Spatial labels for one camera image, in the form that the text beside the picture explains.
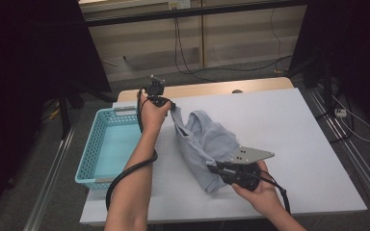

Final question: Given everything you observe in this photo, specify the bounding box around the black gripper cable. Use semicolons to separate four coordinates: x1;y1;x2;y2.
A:
244;169;292;216
105;88;159;213

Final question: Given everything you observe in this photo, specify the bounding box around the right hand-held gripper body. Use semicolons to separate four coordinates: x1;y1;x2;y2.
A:
217;145;276;193

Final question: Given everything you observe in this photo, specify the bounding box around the black hanging cable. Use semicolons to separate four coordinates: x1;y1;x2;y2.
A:
172;9;216;83

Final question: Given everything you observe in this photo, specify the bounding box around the person's right hand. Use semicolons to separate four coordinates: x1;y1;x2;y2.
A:
231;160;286;218

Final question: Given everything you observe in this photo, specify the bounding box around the white wall socket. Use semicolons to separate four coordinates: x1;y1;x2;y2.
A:
168;0;192;10

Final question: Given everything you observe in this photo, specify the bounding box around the light blue plastic basket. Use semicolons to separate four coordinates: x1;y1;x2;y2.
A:
74;105;155;191

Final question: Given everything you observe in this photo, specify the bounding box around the white table cover board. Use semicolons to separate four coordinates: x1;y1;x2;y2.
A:
79;88;368;225

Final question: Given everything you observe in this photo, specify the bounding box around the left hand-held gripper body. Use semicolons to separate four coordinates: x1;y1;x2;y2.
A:
145;75;172;109

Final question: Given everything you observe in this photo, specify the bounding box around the black stand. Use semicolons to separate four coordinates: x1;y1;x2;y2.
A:
56;81;119;141
314;57;351;144

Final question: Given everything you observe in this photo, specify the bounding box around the light blue tank top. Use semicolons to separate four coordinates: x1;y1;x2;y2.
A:
169;105;242;194

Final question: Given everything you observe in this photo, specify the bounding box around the wooden table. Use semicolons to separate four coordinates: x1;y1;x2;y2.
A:
118;76;295;103

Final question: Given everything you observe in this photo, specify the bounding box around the black curtain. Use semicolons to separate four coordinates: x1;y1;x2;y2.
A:
0;0;112;222
288;0;370;136

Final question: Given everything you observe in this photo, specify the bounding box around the aluminium floor rail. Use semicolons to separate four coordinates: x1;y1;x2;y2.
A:
306;85;370;222
22;126;76;231

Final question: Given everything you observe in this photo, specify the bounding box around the person's left hand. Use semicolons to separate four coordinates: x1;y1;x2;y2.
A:
137;92;173;139

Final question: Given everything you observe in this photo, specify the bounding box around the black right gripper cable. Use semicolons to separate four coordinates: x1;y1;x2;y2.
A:
244;169;292;216

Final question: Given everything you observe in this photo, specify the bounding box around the black horizontal bar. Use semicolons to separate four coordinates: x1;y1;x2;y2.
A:
84;0;307;28

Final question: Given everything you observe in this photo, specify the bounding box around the thin black wall cable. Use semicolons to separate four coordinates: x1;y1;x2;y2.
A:
201;8;294;73

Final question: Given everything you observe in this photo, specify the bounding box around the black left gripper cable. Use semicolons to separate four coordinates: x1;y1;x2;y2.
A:
105;88;159;213

